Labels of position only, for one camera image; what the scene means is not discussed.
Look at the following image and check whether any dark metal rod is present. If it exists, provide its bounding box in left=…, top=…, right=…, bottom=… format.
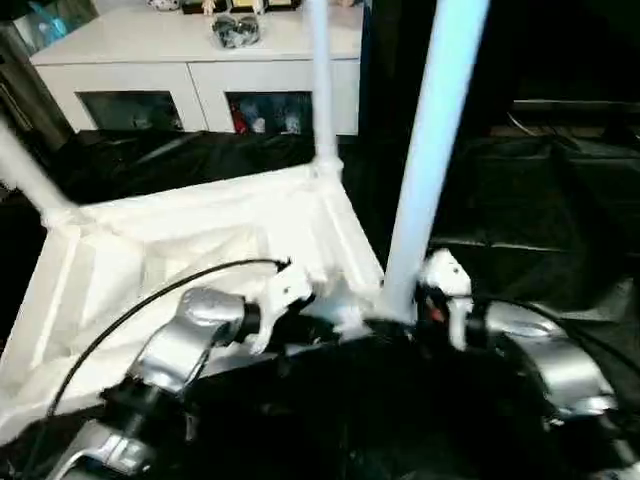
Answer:
left=512, top=98, right=640, bottom=114

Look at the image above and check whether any clear bag of black parts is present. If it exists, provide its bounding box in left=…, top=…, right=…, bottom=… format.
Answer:
left=212, top=13, right=261, bottom=50

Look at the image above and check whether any black plastic mat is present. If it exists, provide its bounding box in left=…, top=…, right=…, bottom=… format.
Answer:
left=0, top=127, right=640, bottom=480

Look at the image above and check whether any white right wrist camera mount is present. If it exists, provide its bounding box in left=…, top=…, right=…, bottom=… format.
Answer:
left=418, top=248, right=474, bottom=351

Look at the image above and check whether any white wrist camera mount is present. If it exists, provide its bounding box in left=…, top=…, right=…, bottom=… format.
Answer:
left=418, top=248, right=474, bottom=351
left=249, top=264, right=316, bottom=355

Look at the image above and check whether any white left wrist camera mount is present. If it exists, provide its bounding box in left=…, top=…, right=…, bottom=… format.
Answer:
left=249, top=264, right=316, bottom=355

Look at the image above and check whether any white cabinet with glass doors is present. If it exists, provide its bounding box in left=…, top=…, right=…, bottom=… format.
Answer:
left=29, top=0, right=364, bottom=136

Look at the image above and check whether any white plastic table top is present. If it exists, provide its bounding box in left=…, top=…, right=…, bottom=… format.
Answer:
left=0, top=162, right=401, bottom=426

